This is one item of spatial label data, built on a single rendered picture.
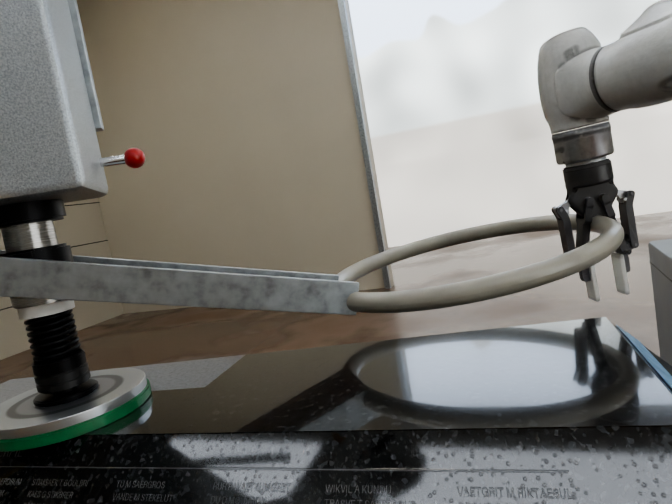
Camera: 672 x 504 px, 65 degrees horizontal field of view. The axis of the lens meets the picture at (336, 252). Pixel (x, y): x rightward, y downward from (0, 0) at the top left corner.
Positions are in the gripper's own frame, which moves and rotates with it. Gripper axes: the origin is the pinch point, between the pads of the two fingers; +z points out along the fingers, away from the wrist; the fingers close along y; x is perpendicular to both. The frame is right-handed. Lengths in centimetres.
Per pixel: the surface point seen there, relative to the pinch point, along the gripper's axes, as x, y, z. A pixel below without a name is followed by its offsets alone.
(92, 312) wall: -560, 361, 55
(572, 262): 22.5, 14.7, -9.4
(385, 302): 18.0, 39.0, -8.8
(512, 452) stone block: 44, 32, 1
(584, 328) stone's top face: 18.0, 12.8, 1.2
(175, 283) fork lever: 18, 66, -18
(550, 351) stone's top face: 24.6, 20.4, 0.7
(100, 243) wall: -595, 343, -25
